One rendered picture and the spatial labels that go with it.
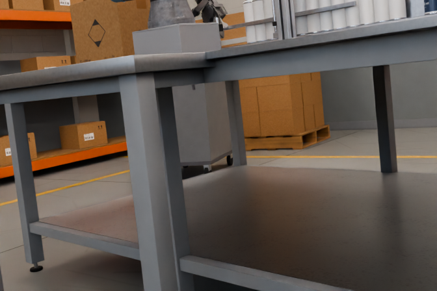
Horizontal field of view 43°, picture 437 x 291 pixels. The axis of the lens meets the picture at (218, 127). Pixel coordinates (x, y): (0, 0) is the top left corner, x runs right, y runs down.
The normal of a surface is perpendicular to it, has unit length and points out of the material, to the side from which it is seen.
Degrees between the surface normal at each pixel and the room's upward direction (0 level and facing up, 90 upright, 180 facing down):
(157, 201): 90
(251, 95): 90
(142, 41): 90
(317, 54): 90
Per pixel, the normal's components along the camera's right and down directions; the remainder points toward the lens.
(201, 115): -0.30, 0.18
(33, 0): 0.82, -0.04
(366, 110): -0.60, 0.13
